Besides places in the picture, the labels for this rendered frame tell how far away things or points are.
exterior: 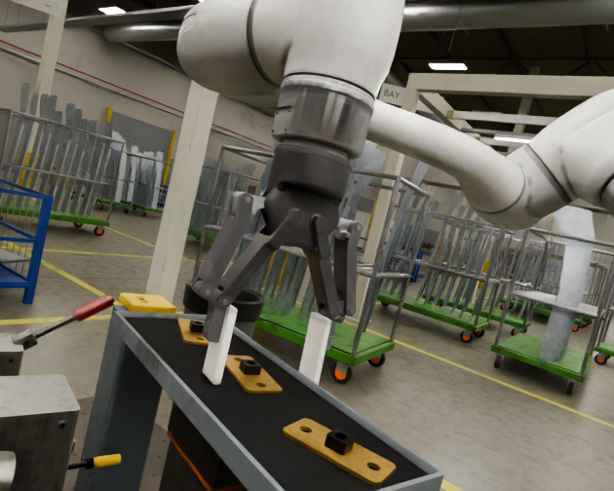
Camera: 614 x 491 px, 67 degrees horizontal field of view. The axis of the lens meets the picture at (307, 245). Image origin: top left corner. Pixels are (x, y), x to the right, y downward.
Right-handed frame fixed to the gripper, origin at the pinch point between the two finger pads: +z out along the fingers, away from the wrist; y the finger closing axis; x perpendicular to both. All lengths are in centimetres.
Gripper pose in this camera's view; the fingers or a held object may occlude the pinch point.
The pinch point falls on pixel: (266, 358)
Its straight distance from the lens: 46.3
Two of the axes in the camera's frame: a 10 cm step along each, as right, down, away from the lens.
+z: -2.3, 9.7, 0.3
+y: -8.3, -1.8, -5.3
